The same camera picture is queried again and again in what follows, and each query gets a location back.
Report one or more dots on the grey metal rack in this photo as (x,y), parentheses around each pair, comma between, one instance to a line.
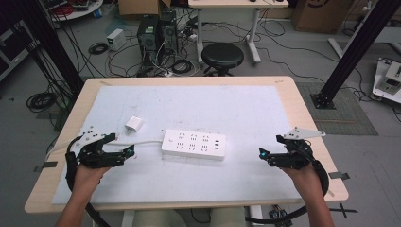
(14,53)

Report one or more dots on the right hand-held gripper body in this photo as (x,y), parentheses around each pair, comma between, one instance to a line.
(298,154)

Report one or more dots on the black computer tower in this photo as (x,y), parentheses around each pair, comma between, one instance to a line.
(168,31)
(147,39)

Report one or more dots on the grey floor mat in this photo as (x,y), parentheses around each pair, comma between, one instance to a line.
(346,116)

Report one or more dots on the white power strip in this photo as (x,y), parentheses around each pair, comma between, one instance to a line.
(194,144)

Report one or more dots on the person's left hand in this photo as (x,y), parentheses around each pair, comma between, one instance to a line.
(85,181)

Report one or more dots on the white desk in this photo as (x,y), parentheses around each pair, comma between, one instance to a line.
(236,3)

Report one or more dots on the small cardboard box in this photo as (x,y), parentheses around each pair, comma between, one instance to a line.
(138,7)

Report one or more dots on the white charger adapter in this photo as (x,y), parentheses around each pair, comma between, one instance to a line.
(133,124)

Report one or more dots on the white table leg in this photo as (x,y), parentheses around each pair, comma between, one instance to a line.
(127,219)

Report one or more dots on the person's leg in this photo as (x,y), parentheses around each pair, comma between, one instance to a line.
(157,219)
(227,217)

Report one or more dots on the black tape cross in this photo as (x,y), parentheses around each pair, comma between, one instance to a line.
(343,210)

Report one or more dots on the person's right leg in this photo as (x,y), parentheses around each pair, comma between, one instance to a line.
(227,217)

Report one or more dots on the person's left leg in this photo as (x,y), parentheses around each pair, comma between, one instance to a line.
(157,219)

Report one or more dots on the large cardboard box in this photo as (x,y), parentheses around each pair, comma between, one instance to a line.
(318,15)

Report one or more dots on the grey tape strip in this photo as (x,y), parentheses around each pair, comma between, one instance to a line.
(47,165)
(339,175)

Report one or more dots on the white power supply box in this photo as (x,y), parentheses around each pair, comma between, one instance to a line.
(116,39)

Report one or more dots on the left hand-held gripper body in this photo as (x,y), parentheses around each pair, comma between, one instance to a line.
(91,154)

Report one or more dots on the round white table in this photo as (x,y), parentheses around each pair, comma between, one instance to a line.
(78,11)

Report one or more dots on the pale blue table mat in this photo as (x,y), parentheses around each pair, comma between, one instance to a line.
(195,107)

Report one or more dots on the white machine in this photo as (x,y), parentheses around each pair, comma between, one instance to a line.
(389,80)

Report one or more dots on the black round stool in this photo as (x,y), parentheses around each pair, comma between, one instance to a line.
(222,55)

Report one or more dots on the person's right hand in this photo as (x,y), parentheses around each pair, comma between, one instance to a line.
(307,183)

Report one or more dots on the black aluminium post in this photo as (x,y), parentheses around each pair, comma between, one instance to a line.
(356,53)
(52,47)

